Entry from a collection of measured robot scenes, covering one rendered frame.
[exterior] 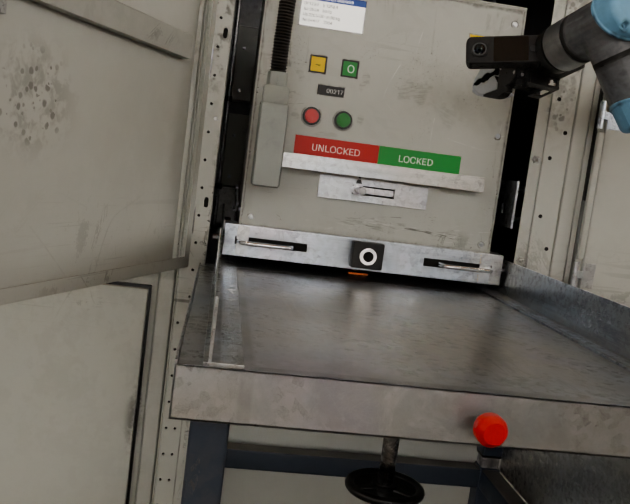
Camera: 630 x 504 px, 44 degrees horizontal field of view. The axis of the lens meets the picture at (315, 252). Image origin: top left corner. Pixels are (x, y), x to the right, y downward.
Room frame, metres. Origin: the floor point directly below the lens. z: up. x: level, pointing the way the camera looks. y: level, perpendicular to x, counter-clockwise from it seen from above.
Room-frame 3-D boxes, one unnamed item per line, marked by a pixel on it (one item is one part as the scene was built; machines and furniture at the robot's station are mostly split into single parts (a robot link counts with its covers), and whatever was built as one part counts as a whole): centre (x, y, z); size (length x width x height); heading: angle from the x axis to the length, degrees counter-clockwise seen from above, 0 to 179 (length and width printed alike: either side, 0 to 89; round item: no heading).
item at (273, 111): (1.39, 0.10, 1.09); 0.08 x 0.05 x 0.17; 7
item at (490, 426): (0.75, -0.19, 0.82); 0.04 x 0.03 x 0.03; 7
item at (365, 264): (1.46, -0.10, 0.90); 0.06 x 0.03 x 0.05; 97
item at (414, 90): (1.48, -0.10, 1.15); 0.48 x 0.01 x 0.48; 97
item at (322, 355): (1.11, -0.15, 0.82); 0.68 x 0.62 x 0.06; 7
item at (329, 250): (1.50, -0.09, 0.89); 0.54 x 0.05 x 0.06; 97
